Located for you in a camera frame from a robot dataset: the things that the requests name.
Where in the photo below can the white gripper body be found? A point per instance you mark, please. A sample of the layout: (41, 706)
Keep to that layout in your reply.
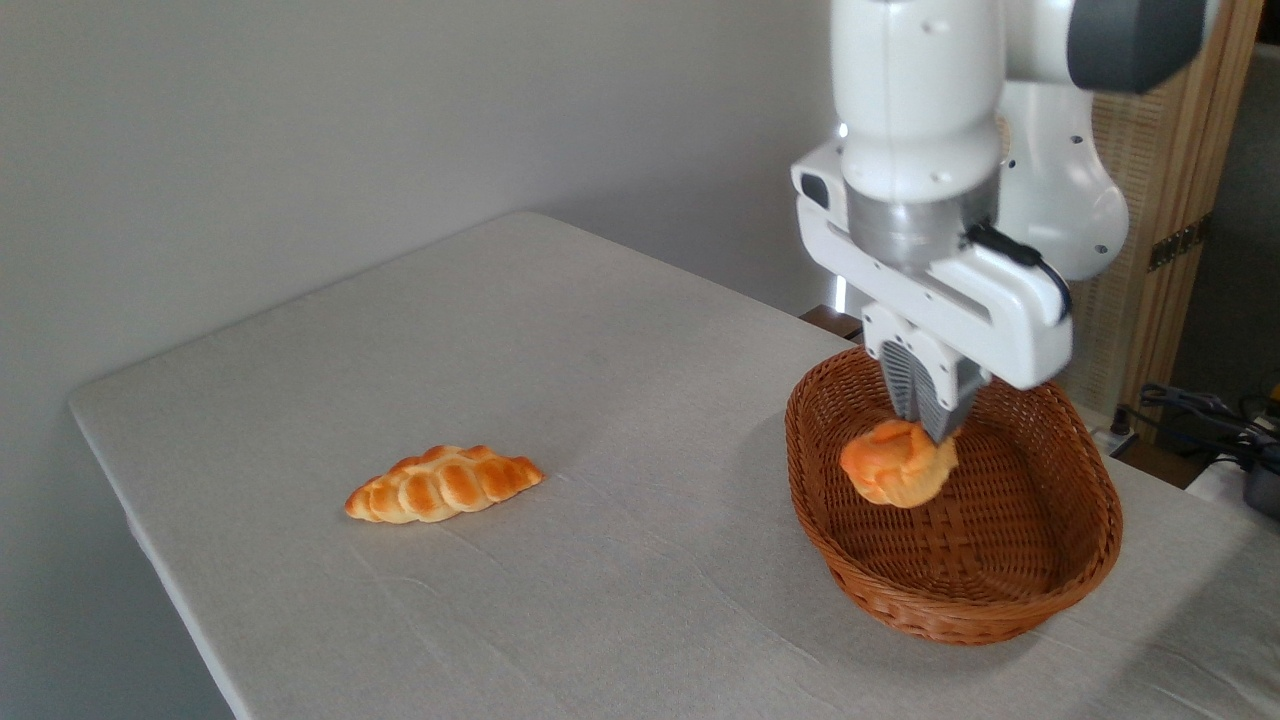
(1010, 320)

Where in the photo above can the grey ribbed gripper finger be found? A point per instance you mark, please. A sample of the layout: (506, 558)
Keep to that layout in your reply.
(900, 375)
(948, 395)

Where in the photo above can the orange muffin bread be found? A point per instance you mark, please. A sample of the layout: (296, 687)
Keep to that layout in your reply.
(900, 468)

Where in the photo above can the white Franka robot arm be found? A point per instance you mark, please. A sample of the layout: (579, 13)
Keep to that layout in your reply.
(920, 100)

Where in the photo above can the braided golden bread loaf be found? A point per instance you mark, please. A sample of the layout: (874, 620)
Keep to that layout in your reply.
(440, 485)

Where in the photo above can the brown oval wicker basket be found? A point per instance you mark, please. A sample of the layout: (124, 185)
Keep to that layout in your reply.
(1000, 560)

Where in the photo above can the dark metal screen hinge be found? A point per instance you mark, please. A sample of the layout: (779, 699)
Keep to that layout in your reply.
(1178, 243)

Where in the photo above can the bamboo folding screen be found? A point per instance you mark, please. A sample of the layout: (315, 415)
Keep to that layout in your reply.
(1180, 160)

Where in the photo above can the grey tablecloth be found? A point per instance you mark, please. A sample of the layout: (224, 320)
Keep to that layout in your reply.
(620, 450)

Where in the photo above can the grey device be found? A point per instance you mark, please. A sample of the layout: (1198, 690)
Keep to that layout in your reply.
(1264, 490)

